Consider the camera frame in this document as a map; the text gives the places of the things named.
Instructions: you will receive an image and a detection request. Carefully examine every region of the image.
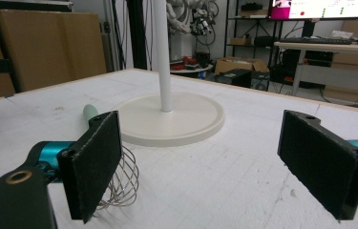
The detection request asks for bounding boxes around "black keyboard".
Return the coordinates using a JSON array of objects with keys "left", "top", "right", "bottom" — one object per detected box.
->
[{"left": 279, "top": 36, "right": 353, "bottom": 46}]

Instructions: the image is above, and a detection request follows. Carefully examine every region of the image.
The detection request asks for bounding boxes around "wooden desk with white legs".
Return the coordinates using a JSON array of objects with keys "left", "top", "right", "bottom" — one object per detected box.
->
[{"left": 273, "top": 41, "right": 358, "bottom": 111}]

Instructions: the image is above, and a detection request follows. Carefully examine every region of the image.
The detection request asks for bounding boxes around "round white side table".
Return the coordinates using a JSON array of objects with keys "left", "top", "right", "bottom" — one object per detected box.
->
[{"left": 170, "top": 63, "right": 215, "bottom": 77}]

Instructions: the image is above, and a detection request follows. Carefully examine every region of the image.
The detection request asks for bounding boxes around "black box on floor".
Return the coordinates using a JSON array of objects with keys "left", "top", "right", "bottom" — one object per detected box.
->
[{"left": 215, "top": 68, "right": 253, "bottom": 89}]

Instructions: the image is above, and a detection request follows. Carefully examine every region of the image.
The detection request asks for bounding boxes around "computer monitor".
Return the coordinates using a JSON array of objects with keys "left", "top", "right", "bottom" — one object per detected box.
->
[{"left": 268, "top": 0, "right": 358, "bottom": 21}]

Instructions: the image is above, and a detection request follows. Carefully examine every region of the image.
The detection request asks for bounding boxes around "black metal shelf rack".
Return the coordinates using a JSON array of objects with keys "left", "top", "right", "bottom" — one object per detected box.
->
[{"left": 223, "top": 0, "right": 284, "bottom": 70}]

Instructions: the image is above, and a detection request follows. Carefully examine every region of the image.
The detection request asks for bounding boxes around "white round-base stand with pole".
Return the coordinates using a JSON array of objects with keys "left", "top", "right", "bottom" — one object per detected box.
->
[{"left": 114, "top": 0, "right": 225, "bottom": 148}]

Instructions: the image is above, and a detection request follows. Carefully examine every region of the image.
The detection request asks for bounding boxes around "open cardboard box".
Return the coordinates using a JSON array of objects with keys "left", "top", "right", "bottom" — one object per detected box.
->
[{"left": 214, "top": 56, "right": 270, "bottom": 76}]

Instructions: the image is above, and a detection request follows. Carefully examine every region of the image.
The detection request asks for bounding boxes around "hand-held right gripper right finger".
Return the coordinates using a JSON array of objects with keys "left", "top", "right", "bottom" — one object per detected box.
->
[{"left": 277, "top": 109, "right": 358, "bottom": 221}]

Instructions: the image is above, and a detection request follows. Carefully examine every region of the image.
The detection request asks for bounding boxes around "wire whisk with green handle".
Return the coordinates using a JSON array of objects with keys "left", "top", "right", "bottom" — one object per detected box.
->
[{"left": 82, "top": 103, "right": 140, "bottom": 211}]

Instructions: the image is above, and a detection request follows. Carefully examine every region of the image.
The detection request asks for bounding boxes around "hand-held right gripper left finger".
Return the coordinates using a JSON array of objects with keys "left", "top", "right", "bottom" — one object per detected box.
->
[{"left": 27, "top": 110, "right": 123, "bottom": 224}]

